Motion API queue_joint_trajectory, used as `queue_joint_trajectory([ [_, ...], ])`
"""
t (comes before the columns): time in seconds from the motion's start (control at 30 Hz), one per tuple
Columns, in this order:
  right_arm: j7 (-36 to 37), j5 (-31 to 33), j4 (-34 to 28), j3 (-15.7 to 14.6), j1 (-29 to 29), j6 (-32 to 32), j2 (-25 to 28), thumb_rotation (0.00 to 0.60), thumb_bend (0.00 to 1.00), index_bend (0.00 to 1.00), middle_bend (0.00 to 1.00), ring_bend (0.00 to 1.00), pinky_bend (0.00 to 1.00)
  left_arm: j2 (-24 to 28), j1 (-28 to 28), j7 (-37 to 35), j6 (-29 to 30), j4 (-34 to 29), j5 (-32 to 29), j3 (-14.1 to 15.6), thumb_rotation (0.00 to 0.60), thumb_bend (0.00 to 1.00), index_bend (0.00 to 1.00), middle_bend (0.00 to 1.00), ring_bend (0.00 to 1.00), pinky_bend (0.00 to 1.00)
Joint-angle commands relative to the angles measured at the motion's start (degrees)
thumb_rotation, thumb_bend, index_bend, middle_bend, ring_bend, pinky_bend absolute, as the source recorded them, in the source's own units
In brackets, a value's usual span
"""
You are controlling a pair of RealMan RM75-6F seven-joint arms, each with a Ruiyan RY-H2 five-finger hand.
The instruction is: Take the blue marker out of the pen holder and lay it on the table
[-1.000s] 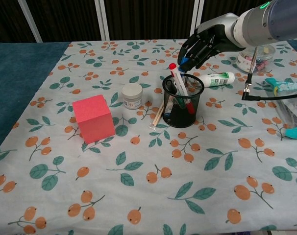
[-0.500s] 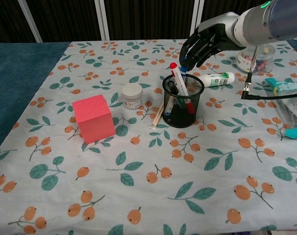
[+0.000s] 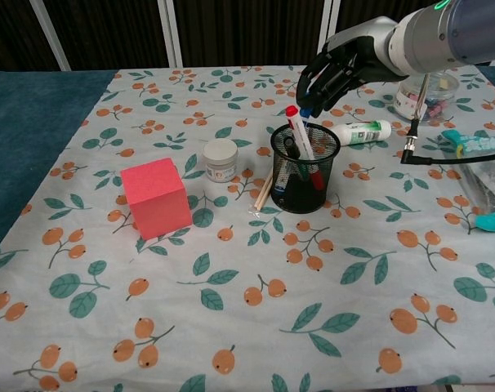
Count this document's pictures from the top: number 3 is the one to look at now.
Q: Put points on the pink foam cube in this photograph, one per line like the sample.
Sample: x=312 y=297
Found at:
x=155 y=196

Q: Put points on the black capped marker pen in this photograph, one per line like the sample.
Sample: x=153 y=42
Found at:
x=291 y=147

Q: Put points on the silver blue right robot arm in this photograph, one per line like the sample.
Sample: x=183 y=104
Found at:
x=443 y=36

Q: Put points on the teal edged clear snack bag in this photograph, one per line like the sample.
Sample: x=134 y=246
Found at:
x=484 y=179

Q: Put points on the floral printed tablecloth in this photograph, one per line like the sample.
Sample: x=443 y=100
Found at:
x=231 y=286

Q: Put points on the small white lidded jar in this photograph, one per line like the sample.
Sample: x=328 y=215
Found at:
x=219 y=161

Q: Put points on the blue white marker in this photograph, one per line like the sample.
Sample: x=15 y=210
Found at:
x=306 y=116

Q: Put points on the black pen cup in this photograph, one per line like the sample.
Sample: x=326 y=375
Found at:
x=298 y=196

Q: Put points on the clear jar of coloured clips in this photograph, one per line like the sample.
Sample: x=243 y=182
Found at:
x=439 y=98

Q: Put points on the red capped white marker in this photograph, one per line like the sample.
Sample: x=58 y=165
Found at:
x=301 y=136

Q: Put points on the wooden chopstick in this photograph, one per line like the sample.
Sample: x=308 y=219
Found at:
x=266 y=194
x=261 y=195

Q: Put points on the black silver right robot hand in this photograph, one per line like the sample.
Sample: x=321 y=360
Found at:
x=337 y=77

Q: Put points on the dark partition screen white frames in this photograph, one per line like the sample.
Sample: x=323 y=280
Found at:
x=231 y=28

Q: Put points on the white bottle with green label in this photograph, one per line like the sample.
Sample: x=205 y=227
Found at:
x=359 y=132

